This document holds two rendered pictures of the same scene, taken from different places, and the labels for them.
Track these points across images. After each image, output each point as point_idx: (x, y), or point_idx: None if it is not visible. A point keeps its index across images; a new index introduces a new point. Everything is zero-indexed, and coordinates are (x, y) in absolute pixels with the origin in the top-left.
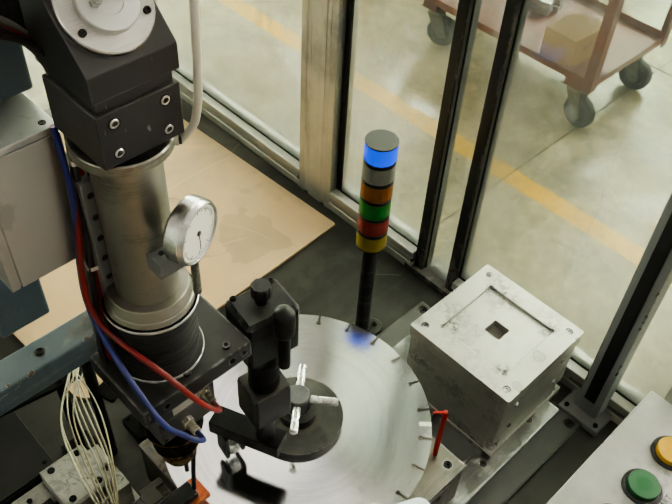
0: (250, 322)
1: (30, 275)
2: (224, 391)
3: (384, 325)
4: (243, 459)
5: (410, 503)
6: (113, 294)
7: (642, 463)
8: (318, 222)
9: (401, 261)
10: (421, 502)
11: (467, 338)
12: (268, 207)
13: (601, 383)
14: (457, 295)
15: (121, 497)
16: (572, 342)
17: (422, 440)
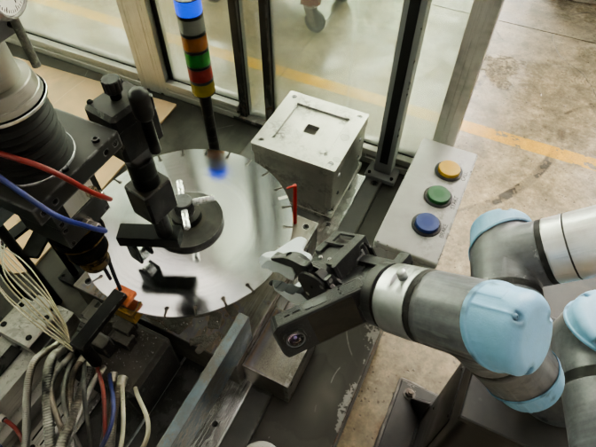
0: (111, 114)
1: None
2: (125, 221)
3: None
4: (155, 262)
5: (291, 243)
6: None
7: (433, 182)
8: (164, 106)
9: (231, 115)
10: (299, 239)
11: (293, 140)
12: None
13: (388, 147)
14: (277, 114)
15: (71, 326)
16: (364, 122)
17: (284, 208)
